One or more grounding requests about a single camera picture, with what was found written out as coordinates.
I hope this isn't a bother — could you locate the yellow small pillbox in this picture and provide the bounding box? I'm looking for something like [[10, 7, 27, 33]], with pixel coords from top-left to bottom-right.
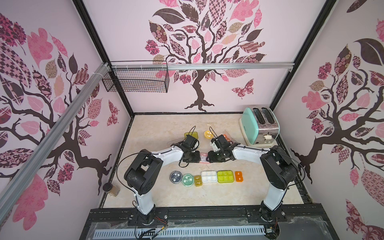
[[194, 175, 203, 187]]

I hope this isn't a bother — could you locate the green round pillbox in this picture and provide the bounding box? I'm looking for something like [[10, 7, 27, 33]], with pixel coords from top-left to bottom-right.
[[182, 174, 195, 187]]

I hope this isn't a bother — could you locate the navy round pillbox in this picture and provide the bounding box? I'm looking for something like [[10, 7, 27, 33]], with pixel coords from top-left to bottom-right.
[[170, 171, 183, 184]]

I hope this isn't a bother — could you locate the white square pillbox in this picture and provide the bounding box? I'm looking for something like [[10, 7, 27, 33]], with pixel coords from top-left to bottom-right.
[[201, 170, 218, 184]]

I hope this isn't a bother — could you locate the lime green square pillbox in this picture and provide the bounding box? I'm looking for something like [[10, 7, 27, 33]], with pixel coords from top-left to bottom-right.
[[217, 170, 235, 184]]

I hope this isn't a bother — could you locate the orange two-cell pillbox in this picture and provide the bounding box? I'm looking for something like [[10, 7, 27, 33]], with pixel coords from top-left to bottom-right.
[[235, 171, 244, 183]]

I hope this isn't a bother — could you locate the pink rectangular pillbox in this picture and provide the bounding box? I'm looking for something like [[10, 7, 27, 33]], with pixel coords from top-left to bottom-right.
[[200, 153, 209, 163]]

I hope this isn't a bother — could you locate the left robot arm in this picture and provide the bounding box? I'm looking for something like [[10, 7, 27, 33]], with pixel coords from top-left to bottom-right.
[[124, 135, 201, 217]]

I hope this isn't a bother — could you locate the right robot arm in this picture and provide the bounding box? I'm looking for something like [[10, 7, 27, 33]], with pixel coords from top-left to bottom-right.
[[208, 135, 299, 214]]

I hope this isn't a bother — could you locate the orange small pillbox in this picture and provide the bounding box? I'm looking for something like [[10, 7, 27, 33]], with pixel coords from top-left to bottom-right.
[[223, 134, 232, 142]]

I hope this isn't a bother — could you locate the yellow round pillbox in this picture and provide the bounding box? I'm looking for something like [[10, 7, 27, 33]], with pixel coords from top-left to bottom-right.
[[204, 131, 214, 140]]

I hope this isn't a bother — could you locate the mint green toaster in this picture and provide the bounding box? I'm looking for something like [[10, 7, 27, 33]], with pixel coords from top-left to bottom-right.
[[239, 106, 280, 148]]

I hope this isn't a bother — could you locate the brown lidded jar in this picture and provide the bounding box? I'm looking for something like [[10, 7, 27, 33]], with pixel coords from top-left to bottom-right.
[[103, 183, 120, 197]]

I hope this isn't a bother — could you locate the aluminium rail bar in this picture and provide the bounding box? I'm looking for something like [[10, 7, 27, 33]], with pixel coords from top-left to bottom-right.
[[112, 62, 295, 71]]

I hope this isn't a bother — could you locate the black wire basket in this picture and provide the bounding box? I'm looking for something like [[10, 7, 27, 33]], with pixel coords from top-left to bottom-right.
[[102, 60, 170, 93]]

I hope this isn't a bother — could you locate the white cable duct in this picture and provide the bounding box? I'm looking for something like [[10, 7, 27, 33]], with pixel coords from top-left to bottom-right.
[[91, 226, 266, 240]]

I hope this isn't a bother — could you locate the left aluminium rail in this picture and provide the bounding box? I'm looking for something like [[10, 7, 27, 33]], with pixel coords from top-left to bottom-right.
[[1, 63, 110, 222]]

